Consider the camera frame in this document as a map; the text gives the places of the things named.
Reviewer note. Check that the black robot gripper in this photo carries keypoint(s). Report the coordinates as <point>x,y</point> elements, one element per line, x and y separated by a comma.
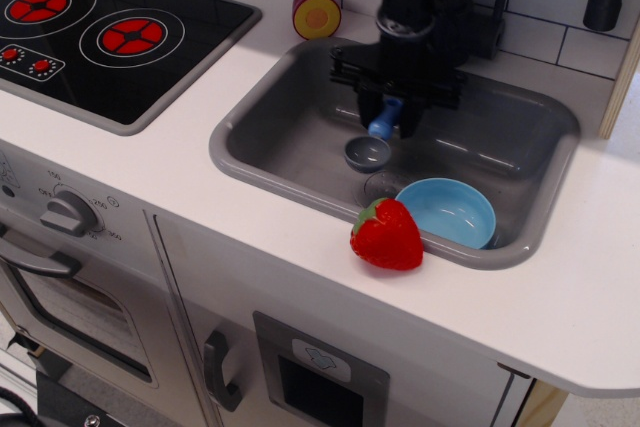
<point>420,70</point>

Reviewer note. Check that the blue handled grey spoon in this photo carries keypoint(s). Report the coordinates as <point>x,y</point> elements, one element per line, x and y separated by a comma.
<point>371,153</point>

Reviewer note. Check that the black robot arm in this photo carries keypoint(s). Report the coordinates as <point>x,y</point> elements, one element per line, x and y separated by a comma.
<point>418,16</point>

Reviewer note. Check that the grey toy sink basin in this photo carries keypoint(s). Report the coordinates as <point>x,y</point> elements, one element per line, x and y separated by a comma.
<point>288,136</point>

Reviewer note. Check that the light blue plastic bowl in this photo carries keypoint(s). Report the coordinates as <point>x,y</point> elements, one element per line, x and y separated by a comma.
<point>450,209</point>

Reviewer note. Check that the red toy strawberry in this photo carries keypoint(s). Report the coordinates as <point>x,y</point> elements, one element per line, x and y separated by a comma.
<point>386,236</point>

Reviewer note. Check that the black toy faucet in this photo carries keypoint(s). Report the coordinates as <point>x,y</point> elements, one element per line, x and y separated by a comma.
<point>588,36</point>

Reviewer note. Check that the black toy stovetop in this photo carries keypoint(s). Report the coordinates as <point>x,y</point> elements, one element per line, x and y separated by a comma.
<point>115,64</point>

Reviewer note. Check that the grey dispenser panel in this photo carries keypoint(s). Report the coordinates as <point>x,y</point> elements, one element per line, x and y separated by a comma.
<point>318,382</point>

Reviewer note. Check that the grey oven knob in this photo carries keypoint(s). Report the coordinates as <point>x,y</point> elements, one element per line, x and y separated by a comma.
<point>67,213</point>

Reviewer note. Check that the grey oven door window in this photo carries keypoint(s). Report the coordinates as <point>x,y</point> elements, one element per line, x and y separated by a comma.
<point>76,319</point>

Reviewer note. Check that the grey cabinet door handle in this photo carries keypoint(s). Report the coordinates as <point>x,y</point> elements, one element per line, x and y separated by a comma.
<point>226,394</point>

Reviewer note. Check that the grey oven door handle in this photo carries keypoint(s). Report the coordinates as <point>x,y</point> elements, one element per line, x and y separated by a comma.
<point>57,265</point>

